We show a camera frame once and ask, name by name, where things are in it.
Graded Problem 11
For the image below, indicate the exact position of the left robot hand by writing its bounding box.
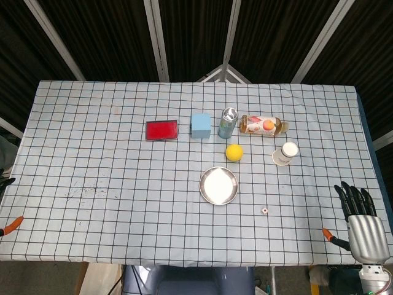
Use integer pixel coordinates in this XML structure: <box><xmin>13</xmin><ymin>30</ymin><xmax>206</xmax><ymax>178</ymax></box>
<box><xmin>0</xmin><ymin>168</ymin><xmax>25</xmax><ymax>237</ymax></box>

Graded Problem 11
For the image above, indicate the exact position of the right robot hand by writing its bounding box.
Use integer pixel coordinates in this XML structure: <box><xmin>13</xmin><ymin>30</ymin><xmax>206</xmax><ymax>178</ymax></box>
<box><xmin>321</xmin><ymin>181</ymin><xmax>385</xmax><ymax>266</ymax></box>

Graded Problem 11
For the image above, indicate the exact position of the white paper cup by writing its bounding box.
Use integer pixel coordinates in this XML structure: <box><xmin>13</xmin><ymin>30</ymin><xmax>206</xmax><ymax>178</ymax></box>
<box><xmin>271</xmin><ymin>141</ymin><xmax>299</xmax><ymax>167</ymax></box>

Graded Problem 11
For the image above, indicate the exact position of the metal plate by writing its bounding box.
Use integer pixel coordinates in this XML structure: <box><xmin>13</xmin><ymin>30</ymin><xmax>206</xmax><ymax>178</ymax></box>
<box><xmin>198</xmin><ymin>167</ymin><xmax>239</xmax><ymax>206</ymax></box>

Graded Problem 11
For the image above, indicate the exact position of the yellow floor stand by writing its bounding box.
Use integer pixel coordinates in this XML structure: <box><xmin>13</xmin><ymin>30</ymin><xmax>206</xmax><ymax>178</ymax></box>
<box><xmin>309</xmin><ymin>266</ymin><xmax>321</xmax><ymax>295</ymax></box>

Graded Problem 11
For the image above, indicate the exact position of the brown cardboard box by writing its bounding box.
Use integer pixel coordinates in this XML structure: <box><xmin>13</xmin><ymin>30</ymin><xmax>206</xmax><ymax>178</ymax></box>
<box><xmin>73</xmin><ymin>261</ymin><xmax>122</xmax><ymax>295</ymax></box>

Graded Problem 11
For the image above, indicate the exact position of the blue checkered tablecloth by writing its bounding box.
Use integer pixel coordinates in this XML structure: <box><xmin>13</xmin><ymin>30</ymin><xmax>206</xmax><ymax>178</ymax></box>
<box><xmin>0</xmin><ymin>80</ymin><xmax>393</xmax><ymax>267</ymax></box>

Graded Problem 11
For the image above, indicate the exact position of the dark blue table skirt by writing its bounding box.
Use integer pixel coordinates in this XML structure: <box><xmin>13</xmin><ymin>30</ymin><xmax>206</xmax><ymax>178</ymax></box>
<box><xmin>356</xmin><ymin>88</ymin><xmax>384</xmax><ymax>188</ymax></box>

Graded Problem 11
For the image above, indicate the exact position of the peach tea bottle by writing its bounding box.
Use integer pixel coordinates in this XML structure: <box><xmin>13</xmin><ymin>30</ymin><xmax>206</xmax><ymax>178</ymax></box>
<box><xmin>238</xmin><ymin>114</ymin><xmax>290</xmax><ymax>136</ymax></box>

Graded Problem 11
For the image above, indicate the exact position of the yellow ball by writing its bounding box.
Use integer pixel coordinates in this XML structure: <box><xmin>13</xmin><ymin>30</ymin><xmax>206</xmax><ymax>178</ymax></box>
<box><xmin>225</xmin><ymin>143</ymin><xmax>244</xmax><ymax>162</ymax></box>

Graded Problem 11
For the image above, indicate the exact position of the green drink can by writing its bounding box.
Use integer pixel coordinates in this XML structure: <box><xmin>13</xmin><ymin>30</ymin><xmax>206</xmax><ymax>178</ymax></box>
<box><xmin>217</xmin><ymin>107</ymin><xmax>239</xmax><ymax>139</ymax></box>

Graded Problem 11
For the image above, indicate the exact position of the red ink pad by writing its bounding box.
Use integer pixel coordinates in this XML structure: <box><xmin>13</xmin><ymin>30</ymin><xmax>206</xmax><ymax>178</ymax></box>
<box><xmin>145</xmin><ymin>119</ymin><xmax>179</xmax><ymax>142</ymax></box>

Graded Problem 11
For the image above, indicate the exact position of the blue-grey robot torso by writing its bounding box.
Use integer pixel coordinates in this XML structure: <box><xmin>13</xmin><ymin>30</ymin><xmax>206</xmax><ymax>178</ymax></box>
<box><xmin>122</xmin><ymin>264</ymin><xmax>256</xmax><ymax>295</ymax></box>

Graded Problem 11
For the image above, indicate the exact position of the light blue cube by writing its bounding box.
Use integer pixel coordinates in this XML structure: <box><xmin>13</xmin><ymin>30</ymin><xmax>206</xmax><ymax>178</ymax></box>
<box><xmin>190</xmin><ymin>113</ymin><xmax>212</xmax><ymax>139</ymax></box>

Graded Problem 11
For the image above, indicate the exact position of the white aluminium frame post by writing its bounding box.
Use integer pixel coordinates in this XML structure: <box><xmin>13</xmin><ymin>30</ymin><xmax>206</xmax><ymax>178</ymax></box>
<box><xmin>143</xmin><ymin>0</ymin><xmax>170</xmax><ymax>82</ymax></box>
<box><xmin>23</xmin><ymin>0</ymin><xmax>86</xmax><ymax>82</ymax></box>
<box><xmin>221</xmin><ymin>0</ymin><xmax>243</xmax><ymax>66</ymax></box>
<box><xmin>291</xmin><ymin>0</ymin><xmax>351</xmax><ymax>84</ymax></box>

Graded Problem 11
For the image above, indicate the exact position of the white triangular frame brace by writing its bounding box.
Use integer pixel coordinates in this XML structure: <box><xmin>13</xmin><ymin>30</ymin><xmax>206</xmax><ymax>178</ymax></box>
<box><xmin>196</xmin><ymin>63</ymin><xmax>252</xmax><ymax>83</ymax></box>

